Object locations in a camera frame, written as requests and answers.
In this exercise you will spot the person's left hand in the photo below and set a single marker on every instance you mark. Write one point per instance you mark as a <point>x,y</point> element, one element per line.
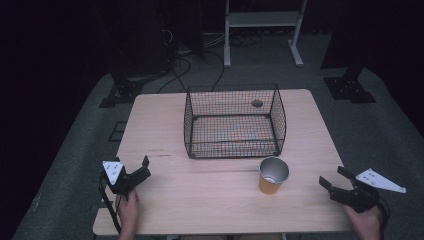
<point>128,210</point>

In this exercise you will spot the white metal stand frame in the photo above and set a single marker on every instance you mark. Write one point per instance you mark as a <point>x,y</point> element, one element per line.
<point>260,19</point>

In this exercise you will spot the orange paper cup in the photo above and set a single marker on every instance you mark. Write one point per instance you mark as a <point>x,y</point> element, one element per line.
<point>271,181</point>

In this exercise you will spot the black stand base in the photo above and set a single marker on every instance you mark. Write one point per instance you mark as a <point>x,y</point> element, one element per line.
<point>125,91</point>
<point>348,88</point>

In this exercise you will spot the person's right hand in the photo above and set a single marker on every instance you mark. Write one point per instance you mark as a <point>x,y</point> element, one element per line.
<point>365,223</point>

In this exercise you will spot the dark round disc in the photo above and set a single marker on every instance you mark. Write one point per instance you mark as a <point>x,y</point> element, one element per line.
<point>257,103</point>

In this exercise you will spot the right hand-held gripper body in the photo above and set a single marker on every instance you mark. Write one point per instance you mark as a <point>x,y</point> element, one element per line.
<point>361,193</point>

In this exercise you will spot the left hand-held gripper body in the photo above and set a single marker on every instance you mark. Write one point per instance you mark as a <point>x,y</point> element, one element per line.
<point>120,181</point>

